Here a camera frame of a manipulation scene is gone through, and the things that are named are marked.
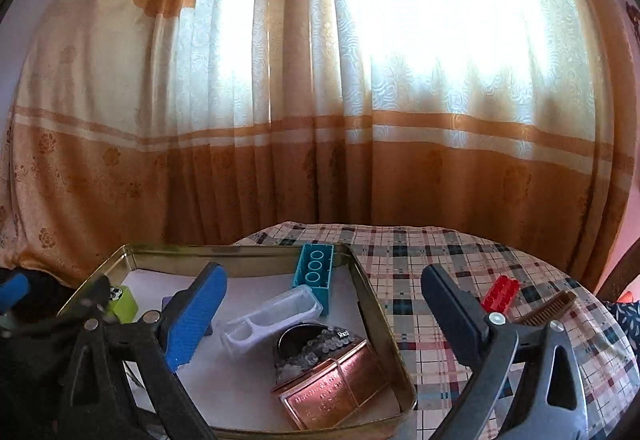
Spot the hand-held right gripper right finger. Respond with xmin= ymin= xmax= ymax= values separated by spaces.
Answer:
xmin=420 ymin=264 xmax=591 ymax=440

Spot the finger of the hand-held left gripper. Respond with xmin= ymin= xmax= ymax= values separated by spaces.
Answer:
xmin=0 ymin=270 xmax=28 ymax=315

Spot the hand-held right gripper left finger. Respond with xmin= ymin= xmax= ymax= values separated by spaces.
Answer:
xmin=55 ymin=262 xmax=228 ymax=440

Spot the green toy block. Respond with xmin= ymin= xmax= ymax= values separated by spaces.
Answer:
xmin=102 ymin=285 xmax=139 ymax=325

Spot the gold metal tin tray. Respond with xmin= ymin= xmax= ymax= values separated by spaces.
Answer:
xmin=57 ymin=242 xmax=418 ymax=440

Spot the clear plastic case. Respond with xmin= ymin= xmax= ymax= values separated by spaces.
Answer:
xmin=222 ymin=285 xmax=323 ymax=355

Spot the blue toy brick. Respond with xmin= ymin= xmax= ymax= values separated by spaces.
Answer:
xmin=292 ymin=244 xmax=335 ymax=315

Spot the copper rectangular tin box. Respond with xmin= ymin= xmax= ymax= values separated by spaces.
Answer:
xmin=271 ymin=339 xmax=391 ymax=431

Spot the red toy brick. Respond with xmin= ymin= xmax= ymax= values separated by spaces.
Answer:
xmin=481 ymin=274 xmax=520 ymax=313

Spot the brown comb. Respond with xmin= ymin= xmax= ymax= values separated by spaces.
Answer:
xmin=517 ymin=291 xmax=578 ymax=327

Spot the black round tin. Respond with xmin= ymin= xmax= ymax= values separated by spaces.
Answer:
xmin=274 ymin=322 xmax=368 ymax=371

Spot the navy feather print cushion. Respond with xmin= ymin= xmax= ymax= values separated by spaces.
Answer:
xmin=605 ymin=299 xmax=640 ymax=351

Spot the brown woven chair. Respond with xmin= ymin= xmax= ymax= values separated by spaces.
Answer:
xmin=597 ymin=245 xmax=640 ymax=303

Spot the orange and cream curtain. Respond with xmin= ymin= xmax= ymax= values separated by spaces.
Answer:
xmin=0 ymin=0 xmax=636 ymax=291

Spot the brown wall ornament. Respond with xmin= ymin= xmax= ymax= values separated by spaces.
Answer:
xmin=625 ymin=2 xmax=640 ymax=40

